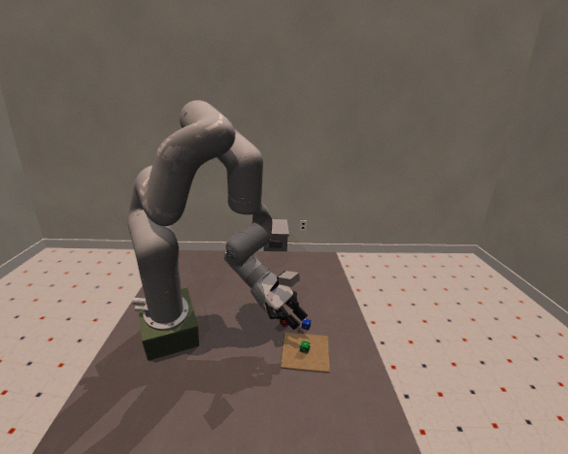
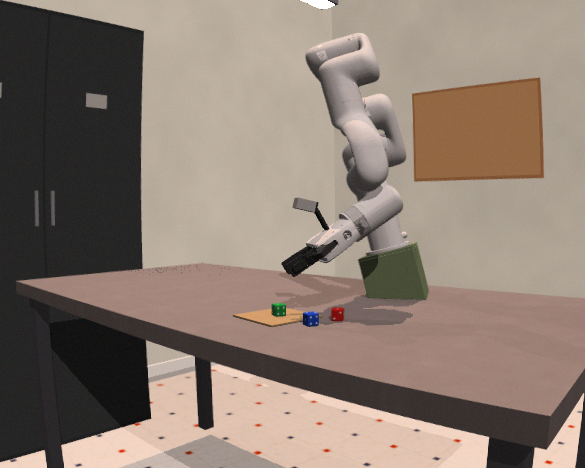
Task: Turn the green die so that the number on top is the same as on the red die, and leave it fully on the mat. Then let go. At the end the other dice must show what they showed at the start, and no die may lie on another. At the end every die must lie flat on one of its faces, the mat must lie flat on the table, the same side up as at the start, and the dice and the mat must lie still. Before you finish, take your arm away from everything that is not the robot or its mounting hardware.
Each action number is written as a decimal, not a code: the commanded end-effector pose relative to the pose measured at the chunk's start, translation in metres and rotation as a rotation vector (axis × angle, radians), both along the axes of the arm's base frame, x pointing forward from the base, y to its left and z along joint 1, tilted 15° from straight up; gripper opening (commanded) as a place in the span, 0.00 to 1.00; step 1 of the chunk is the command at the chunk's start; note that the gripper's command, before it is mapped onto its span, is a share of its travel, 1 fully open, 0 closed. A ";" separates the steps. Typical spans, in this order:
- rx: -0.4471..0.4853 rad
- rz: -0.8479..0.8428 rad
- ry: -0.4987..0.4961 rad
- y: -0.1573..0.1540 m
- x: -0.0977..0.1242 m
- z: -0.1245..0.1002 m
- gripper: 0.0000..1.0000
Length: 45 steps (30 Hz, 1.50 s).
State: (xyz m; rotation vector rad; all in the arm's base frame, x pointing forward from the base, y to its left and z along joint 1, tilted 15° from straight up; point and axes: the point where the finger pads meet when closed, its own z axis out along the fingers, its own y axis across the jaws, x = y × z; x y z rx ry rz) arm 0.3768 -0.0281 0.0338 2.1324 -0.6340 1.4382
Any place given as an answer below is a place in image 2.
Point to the red die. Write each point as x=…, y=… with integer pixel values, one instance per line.
x=337, y=314

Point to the orange flat mat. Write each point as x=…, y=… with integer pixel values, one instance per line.
x=265, y=317

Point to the blue die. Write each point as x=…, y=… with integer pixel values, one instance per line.
x=310, y=319

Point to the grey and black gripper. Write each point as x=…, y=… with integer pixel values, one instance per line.
x=324, y=246

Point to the green die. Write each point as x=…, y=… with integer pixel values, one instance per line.
x=279, y=309

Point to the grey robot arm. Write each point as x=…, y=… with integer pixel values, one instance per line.
x=375, y=216

